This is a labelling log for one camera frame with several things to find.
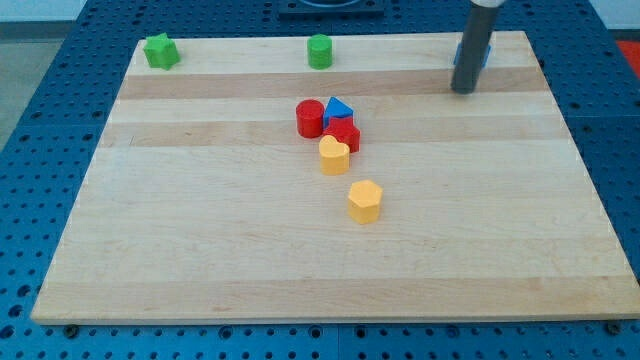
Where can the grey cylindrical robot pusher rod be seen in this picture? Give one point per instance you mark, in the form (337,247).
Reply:
(474,45)

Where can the red star block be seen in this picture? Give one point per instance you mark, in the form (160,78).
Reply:
(345,131)

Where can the blue triangle block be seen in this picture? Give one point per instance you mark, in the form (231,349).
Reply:
(336,108)

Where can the blue block behind rod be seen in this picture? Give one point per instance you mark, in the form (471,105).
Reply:
(485,58)

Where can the green cylinder block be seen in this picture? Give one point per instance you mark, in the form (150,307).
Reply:
(319,51)

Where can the green star block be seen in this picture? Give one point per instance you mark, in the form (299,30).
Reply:
(161,51)

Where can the red cylinder block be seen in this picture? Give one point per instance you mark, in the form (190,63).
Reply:
(309,118)

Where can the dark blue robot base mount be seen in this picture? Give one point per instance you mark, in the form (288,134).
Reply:
(330,8)

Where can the yellow heart block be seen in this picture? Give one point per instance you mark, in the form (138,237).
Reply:
(334,156)

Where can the light wooden board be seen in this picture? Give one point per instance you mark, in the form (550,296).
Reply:
(203,205)

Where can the yellow hexagon block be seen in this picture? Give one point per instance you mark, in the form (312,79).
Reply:
(364,201)

